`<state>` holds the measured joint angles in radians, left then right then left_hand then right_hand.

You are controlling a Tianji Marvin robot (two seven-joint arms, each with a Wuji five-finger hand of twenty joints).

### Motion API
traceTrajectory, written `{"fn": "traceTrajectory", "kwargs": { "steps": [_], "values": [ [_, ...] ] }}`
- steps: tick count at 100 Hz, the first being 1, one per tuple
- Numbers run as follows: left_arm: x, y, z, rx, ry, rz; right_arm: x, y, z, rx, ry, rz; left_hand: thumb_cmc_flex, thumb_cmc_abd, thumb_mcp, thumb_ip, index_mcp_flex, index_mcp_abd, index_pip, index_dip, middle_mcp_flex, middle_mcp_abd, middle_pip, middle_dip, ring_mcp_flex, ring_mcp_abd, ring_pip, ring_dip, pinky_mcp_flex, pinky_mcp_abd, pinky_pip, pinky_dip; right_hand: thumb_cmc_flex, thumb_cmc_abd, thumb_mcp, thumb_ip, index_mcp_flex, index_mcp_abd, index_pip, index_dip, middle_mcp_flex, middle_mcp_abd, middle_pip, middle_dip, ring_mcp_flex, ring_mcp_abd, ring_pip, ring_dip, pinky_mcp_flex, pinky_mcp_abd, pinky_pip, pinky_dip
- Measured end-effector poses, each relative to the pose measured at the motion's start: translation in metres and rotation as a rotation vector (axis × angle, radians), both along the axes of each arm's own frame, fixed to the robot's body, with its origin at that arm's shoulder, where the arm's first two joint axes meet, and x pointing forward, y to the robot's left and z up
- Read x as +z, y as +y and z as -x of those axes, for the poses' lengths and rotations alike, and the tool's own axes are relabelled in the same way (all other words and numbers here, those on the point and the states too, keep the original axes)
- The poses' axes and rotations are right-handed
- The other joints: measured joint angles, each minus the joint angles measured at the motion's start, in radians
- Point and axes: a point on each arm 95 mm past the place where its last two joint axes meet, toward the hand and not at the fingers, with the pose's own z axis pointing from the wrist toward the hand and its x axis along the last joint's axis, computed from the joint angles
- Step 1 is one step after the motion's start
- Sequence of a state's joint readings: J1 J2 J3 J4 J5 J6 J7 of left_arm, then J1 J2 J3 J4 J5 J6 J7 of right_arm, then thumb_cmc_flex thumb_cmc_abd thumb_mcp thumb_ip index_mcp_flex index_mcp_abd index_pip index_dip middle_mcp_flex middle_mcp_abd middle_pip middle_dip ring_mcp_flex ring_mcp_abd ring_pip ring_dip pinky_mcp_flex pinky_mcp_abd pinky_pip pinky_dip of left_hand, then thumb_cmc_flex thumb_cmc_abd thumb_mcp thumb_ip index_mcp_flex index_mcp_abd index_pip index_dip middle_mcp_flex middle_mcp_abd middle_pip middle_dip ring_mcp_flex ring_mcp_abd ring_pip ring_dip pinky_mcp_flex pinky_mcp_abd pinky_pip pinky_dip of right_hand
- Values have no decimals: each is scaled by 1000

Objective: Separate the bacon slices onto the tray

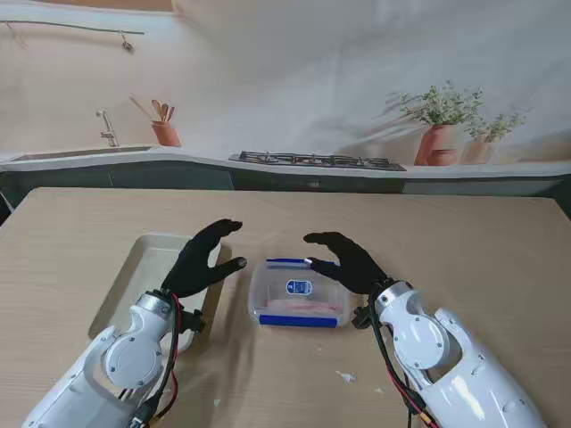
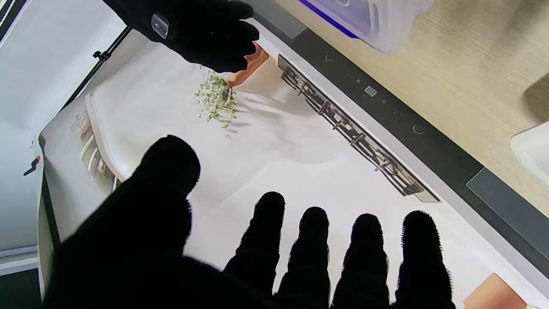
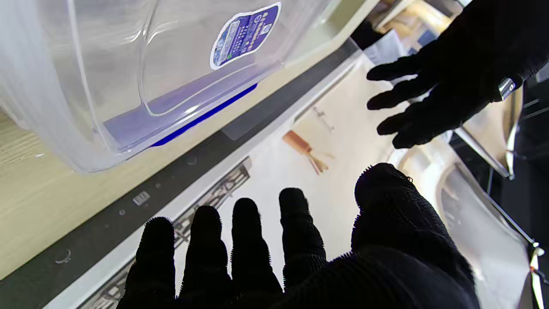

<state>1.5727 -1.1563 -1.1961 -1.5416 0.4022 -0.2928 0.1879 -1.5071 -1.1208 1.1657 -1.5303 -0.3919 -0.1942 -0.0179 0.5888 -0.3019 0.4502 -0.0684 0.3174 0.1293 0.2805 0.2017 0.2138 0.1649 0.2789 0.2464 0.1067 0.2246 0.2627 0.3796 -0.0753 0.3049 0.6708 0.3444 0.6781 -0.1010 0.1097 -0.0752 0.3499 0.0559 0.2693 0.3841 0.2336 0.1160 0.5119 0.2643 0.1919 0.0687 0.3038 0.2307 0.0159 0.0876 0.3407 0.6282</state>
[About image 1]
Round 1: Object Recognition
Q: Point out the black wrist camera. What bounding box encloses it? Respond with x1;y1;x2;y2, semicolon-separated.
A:
351;305;374;331
180;309;205;334

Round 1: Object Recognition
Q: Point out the pink bacon slab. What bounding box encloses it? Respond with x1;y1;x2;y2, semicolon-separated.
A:
266;299;344;314

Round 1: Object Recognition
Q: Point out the red black left arm cable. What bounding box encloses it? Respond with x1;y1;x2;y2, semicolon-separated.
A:
118;293;188;428

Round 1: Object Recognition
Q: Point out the clear container with blue clips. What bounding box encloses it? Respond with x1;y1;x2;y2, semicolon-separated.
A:
247;257;351;330

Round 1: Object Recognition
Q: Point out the red black arm cable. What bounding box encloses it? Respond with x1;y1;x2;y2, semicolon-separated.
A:
372;302;436;428
118;293;188;428

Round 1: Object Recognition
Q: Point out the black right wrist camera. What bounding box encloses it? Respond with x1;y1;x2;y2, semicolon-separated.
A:
351;305;374;331

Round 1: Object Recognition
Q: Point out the clear lid with blue label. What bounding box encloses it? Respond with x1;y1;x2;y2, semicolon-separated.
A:
249;257;351;316

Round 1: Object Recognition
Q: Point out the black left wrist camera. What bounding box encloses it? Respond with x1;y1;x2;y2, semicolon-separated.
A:
180;309;205;334

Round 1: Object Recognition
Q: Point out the printed kitchen backdrop cloth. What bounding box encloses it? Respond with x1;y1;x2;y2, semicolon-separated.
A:
0;0;571;197

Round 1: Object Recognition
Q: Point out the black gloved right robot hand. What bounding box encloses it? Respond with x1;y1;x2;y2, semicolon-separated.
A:
302;231;389;296

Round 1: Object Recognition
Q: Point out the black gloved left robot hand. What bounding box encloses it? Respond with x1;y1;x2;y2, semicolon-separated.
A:
160;218;249;299

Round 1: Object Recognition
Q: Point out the red black right arm cable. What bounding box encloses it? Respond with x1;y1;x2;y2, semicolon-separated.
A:
372;302;436;428

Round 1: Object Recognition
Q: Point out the cream rectangular tray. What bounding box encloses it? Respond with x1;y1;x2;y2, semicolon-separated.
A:
87;235;233;356

